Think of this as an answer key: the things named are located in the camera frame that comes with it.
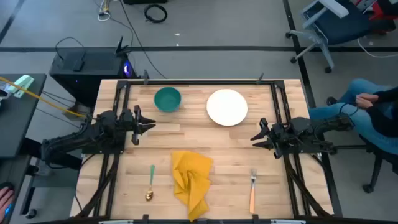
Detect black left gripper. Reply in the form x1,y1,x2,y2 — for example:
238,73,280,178
119,105,157,146

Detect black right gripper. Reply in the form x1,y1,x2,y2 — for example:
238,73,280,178
250,117,295,160

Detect green bowl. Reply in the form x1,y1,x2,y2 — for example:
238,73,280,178
154,86,182,113

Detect gold spoon green handle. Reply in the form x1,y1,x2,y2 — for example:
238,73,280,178
145,164,156,202

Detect yellow cloth napkin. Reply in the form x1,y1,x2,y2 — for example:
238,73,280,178
170,151,214,222

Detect white plate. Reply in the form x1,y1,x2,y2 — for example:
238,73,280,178
206,88,249,127

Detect black computer tower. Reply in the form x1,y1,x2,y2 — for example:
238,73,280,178
49,36,138,107

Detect person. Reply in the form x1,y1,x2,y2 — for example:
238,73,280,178
308,78,398,156

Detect person's hand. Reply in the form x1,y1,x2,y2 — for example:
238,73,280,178
355,92,380,110
0,186,16,220

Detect black chair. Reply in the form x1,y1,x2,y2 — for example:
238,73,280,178
359,133,398,194

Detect black desk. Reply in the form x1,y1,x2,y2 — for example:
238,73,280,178
0,73,47,159

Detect mint green device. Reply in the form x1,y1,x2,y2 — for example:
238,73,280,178
7,74,35,99

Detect blue grey office chair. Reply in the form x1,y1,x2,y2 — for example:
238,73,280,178
285,0,373,74

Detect red object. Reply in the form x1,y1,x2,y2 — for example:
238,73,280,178
354,0,398,34

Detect silver fork orange handle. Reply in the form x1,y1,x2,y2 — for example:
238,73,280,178
249,169,258,215

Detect long black floor cable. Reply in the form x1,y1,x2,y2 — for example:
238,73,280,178
119,0,167,80

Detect coiled black cable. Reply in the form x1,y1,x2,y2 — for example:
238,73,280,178
143,4,169,24

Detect white yellow cable bundle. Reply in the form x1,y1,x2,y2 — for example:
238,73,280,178
97,0,112,22

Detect white floor cable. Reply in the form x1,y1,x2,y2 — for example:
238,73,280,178
356,37,398,59

